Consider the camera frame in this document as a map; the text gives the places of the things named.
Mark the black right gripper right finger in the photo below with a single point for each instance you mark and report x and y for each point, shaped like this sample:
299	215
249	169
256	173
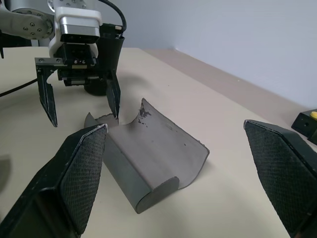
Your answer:
284	168

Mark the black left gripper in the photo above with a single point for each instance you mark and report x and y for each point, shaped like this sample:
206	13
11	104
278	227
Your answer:
79	72

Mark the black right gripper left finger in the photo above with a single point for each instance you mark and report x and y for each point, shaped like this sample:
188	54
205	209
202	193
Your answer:
62	183

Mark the black box with yellow button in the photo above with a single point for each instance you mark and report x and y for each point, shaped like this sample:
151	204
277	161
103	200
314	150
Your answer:
303	122

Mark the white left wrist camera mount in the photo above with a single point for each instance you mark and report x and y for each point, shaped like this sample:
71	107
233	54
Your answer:
74	12

